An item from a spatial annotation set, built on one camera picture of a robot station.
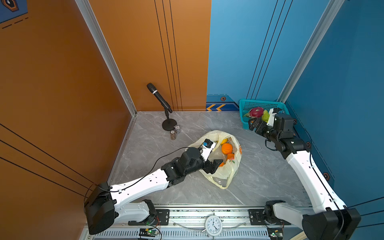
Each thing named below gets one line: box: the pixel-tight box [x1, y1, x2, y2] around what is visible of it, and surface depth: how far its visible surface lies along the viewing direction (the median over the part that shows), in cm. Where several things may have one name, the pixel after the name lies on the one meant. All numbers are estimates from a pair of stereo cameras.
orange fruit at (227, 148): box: [221, 143, 233, 155], surface depth 96 cm
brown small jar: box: [170, 130, 177, 141], surface depth 104 cm
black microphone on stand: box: [146, 82, 178, 131], surface depth 98 cm
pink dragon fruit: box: [243, 106, 264, 118], surface depth 114 cm
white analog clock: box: [205, 212, 223, 237], surface depth 70 cm
